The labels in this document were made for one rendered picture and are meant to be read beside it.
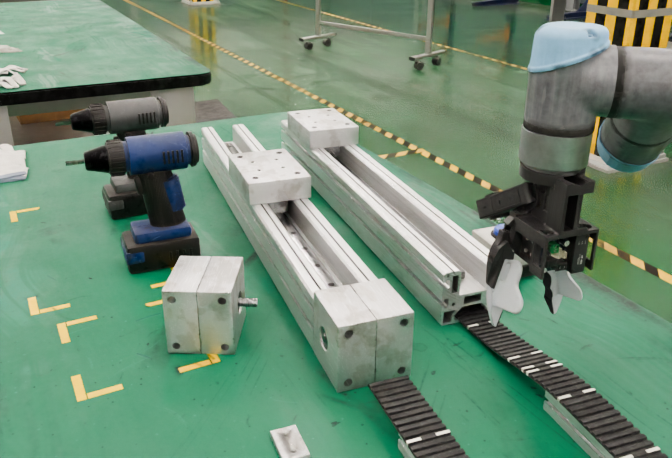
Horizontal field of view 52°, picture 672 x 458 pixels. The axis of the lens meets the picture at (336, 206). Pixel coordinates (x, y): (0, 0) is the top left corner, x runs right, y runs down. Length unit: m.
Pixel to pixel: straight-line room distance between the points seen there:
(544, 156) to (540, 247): 0.11
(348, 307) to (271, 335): 0.16
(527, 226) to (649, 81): 0.20
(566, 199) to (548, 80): 0.13
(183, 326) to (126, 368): 0.09
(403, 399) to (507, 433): 0.12
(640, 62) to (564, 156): 0.12
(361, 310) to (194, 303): 0.22
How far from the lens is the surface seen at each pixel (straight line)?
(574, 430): 0.85
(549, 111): 0.76
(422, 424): 0.79
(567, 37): 0.75
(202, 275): 0.94
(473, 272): 1.05
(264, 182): 1.17
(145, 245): 1.15
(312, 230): 1.11
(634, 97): 0.77
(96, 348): 1.00
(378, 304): 0.87
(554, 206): 0.79
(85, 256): 1.25
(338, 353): 0.84
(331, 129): 1.45
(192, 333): 0.94
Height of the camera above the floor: 1.32
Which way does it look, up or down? 23 degrees down
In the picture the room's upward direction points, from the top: straight up
